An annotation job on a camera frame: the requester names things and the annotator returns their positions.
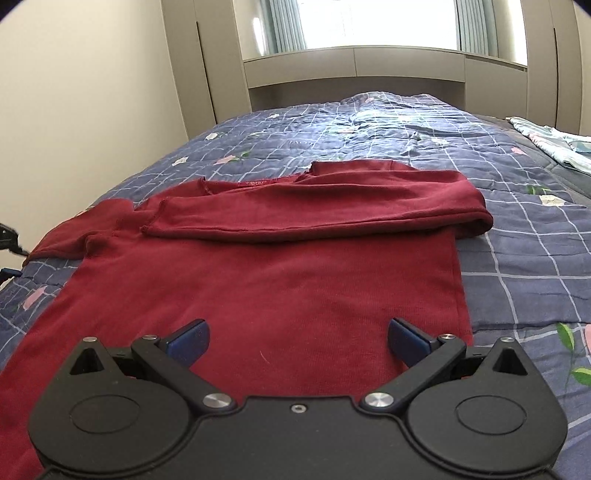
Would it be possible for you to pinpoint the beige built-in wardrobe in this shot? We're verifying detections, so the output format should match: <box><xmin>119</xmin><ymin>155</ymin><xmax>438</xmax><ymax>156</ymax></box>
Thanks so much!
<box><xmin>159</xmin><ymin>0</ymin><xmax>591</xmax><ymax>139</ymax></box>

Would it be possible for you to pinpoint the pale green curtain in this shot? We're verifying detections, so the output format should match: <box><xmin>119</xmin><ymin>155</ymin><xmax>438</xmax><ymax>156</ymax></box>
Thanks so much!
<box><xmin>455</xmin><ymin>0</ymin><xmax>500</xmax><ymax>57</ymax></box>
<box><xmin>256</xmin><ymin>0</ymin><xmax>308</xmax><ymax>55</ymax></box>

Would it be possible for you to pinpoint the dark red sweater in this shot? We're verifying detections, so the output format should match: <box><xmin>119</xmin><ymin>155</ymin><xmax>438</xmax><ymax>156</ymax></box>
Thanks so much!
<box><xmin>0</xmin><ymin>160</ymin><xmax>493</xmax><ymax>480</ymax></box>

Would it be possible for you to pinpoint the bright window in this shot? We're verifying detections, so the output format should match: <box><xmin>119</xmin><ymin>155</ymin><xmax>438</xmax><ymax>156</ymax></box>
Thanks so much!
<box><xmin>299</xmin><ymin>0</ymin><xmax>461</xmax><ymax>51</ymax></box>

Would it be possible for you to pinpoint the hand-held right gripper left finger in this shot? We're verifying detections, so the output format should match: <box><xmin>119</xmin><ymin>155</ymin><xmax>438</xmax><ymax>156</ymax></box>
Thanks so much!
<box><xmin>65</xmin><ymin>318</ymin><xmax>236</xmax><ymax>414</ymax></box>

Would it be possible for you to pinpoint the blue checked floral quilt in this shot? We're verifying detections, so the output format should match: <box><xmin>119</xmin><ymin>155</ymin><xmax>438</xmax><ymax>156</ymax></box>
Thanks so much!
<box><xmin>0</xmin><ymin>92</ymin><xmax>591</xmax><ymax>464</ymax></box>

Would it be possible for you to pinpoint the light blue folded cloth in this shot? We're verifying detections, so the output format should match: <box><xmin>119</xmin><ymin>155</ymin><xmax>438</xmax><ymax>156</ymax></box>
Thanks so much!
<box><xmin>508</xmin><ymin>116</ymin><xmax>591</xmax><ymax>174</ymax></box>

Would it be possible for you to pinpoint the grey quilted mattress pad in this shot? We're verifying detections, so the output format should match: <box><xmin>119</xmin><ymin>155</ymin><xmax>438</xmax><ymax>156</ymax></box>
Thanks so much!
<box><xmin>471</xmin><ymin>113</ymin><xmax>591</xmax><ymax>204</ymax></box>

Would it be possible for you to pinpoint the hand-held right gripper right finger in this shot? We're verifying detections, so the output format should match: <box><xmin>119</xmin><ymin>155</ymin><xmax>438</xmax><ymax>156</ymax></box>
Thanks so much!
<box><xmin>359</xmin><ymin>318</ymin><xmax>532</xmax><ymax>414</ymax></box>

